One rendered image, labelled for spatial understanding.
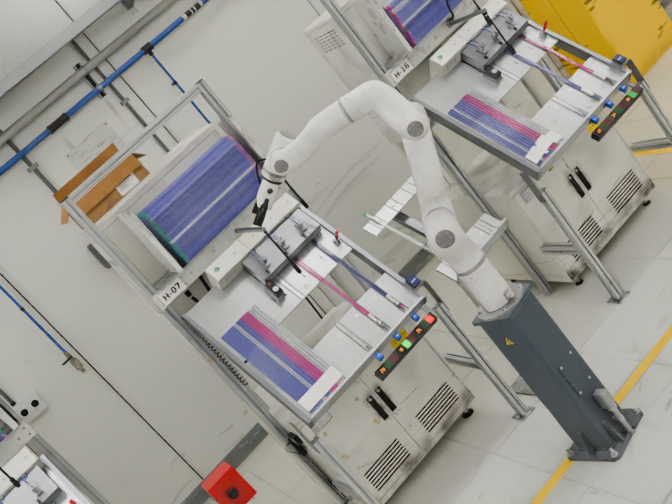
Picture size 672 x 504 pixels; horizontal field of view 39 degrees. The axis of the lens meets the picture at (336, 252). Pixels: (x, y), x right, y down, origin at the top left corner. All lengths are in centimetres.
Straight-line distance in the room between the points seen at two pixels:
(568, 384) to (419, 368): 90
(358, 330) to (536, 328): 75
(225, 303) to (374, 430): 85
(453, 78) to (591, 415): 174
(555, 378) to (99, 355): 277
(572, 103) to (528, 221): 57
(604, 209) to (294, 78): 207
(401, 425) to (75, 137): 241
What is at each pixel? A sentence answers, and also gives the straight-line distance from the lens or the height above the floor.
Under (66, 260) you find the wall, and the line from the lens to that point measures 532.
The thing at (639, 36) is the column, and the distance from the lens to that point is 658.
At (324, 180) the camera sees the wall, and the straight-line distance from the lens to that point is 578.
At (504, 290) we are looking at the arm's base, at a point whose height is 75.
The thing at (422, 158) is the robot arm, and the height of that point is 131.
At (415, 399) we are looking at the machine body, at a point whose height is 28.
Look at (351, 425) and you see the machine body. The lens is 408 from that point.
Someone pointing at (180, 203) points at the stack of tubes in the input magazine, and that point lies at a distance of 389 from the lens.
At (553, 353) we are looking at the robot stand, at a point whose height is 46.
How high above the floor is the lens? 217
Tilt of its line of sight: 17 degrees down
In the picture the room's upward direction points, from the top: 40 degrees counter-clockwise
